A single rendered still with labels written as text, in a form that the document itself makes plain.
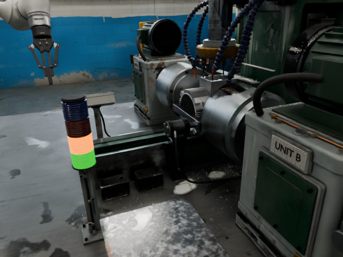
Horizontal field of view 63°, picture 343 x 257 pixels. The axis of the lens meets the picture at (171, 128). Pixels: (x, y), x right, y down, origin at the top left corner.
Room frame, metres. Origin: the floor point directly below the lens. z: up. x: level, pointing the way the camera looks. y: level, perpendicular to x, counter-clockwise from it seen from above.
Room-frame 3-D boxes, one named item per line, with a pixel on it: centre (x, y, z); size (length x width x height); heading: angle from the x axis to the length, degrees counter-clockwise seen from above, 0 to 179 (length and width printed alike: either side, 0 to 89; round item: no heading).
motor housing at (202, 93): (1.13, -0.16, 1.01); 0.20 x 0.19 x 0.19; 111
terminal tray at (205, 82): (1.15, -0.20, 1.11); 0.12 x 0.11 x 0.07; 111
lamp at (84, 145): (0.66, 0.23, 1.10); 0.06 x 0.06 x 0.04
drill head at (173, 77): (1.42, -0.05, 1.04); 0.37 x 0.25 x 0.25; 21
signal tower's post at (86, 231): (0.66, 0.23, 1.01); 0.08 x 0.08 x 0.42; 21
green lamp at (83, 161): (0.66, 0.23, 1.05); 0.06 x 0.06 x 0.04
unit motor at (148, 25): (1.72, 0.10, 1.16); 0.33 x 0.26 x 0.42; 21
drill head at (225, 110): (0.87, -0.26, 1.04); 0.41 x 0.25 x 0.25; 21
